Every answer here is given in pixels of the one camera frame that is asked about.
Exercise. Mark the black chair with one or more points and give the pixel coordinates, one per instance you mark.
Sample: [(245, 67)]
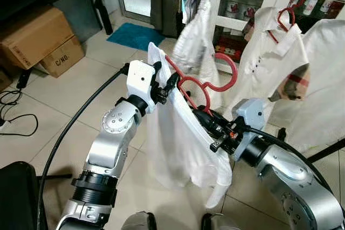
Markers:
[(16, 197)]

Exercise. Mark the grey robot right foot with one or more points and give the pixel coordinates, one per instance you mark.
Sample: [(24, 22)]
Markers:
[(215, 223)]

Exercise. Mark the thin plain white shirt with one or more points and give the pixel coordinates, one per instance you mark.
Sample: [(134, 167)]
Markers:
[(178, 149)]

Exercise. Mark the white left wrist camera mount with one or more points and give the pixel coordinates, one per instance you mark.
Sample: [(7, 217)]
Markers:
[(139, 79)]

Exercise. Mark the grey robot foot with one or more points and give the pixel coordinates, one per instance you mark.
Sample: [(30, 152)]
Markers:
[(139, 222), (215, 223)]

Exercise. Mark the white display cabinet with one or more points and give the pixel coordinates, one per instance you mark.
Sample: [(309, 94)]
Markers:
[(237, 22)]

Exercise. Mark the large white t-shirt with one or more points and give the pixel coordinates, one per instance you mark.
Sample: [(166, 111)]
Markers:
[(323, 79)]

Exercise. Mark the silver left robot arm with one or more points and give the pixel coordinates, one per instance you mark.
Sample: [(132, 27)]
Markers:
[(116, 127)]

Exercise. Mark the white polo shirt plaid lining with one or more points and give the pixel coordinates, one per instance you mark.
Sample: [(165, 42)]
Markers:
[(259, 74)]

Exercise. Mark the black metal shelf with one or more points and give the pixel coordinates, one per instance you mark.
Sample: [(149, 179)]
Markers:
[(99, 4)]

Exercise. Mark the black power adapter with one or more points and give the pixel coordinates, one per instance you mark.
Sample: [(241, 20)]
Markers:
[(22, 79)]

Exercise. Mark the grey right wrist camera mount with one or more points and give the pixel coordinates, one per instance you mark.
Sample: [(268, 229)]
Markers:
[(249, 114)]

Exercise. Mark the large brown cardboard box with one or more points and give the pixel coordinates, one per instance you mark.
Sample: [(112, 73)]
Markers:
[(32, 36)]

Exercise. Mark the teal floor mat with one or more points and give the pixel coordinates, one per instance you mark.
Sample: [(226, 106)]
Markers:
[(135, 36)]

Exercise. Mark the small printed cardboard box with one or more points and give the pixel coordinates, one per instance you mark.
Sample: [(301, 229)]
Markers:
[(62, 57)]

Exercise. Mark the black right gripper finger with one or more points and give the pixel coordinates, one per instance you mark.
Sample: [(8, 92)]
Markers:
[(210, 116), (205, 125)]

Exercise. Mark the grey robot left foot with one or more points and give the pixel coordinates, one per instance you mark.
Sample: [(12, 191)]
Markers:
[(139, 222)]

